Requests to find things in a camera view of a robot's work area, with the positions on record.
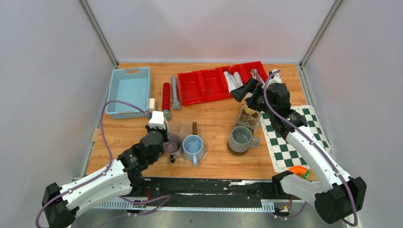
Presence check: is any white toy brick block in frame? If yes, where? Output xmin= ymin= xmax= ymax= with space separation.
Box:
xmin=147 ymin=98 xmax=157 ymax=114

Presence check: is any cream yellow mug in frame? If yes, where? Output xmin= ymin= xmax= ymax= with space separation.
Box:
xmin=243 ymin=105 xmax=256 ymax=115

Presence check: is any light blue plastic basket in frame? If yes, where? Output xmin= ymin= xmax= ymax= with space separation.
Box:
xmin=106 ymin=67 xmax=151 ymax=119

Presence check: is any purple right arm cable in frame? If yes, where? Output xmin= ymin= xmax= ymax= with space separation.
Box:
xmin=264 ymin=69 xmax=360 ymax=227

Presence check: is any aluminium corner frame post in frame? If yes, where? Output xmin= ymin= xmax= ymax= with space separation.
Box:
xmin=299 ymin=0 xmax=344 ymax=68

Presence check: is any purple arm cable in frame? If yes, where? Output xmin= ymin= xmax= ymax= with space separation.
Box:
xmin=35 ymin=100 xmax=172 ymax=228
xmin=264 ymin=69 xmax=360 ymax=227

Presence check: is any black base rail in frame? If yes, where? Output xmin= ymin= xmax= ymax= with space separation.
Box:
xmin=126 ymin=178 xmax=298 ymax=208

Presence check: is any purple grey mug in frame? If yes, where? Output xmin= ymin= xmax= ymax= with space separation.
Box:
xmin=163 ymin=134 xmax=183 ymax=163

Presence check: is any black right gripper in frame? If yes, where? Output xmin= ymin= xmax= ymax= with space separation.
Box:
xmin=230 ymin=78 xmax=275 ymax=117

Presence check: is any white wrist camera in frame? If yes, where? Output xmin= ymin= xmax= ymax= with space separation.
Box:
xmin=148 ymin=111 xmax=168 ymax=130
xmin=268 ymin=69 xmax=282 ymax=85

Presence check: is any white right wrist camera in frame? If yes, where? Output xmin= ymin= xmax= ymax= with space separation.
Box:
xmin=268 ymin=69 xmax=282 ymax=85

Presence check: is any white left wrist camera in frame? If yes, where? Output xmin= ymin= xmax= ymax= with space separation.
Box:
xmin=148 ymin=111 xmax=168 ymax=130

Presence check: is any orange green tape roll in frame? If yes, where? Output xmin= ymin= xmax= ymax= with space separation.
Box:
xmin=289 ymin=166 xmax=310 ymax=179

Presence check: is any left aluminium frame post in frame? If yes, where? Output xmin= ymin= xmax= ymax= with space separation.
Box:
xmin=78 ymin=0 xmax=119 ymax=69

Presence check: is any clear textured plastic sheet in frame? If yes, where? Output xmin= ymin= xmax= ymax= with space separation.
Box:
xmin=233 ymin=105 xmax=260 ymax=134

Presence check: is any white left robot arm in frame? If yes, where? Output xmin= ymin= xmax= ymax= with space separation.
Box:
xmin=40 ymin=123 xmax=169 ymax=228

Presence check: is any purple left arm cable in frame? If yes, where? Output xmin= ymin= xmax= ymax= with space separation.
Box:
xmin=35 ymin=100 xmax=172 ymax=228

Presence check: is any brown oval wooden tray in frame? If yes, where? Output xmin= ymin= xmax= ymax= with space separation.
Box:
xmin=227 ymin=104 xmax=260 ymax=156

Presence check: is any grey green mug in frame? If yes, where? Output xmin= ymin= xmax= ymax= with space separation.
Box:
xmin=227 ymin=126 xmax=260 ymax=156

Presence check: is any green white chessboard mat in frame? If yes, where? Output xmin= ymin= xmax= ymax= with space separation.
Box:
xmin=260 ymin=105 xmax=331 ymax=173

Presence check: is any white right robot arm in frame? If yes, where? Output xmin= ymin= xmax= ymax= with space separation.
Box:
xmin=230 ymin=78 xmax=367 ymax=227

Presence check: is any silver microphone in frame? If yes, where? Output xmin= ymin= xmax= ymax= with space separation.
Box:
xmin=171 ymin=75 xmax=182 ymax=111

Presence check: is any red bin with toothpaste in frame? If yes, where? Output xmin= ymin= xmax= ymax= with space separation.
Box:
xmin=219 ymin=64 xmax=251 ymax=98

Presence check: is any red glitter microphone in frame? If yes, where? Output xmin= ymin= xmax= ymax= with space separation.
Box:
xmin=162 ymin=83 xmax=172 ymax=120

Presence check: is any white toothpaste tube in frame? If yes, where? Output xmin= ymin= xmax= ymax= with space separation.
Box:
xmin=223 ymin=70 xmax=237 ymax=93

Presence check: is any grey toothpaste tube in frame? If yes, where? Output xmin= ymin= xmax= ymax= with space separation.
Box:
xmin=233 ymin=71 xmax=243 ymax=88

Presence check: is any light blue mug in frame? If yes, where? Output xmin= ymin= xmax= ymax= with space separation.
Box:
xmin=182 ymin=134 xmax=206 ymax=167

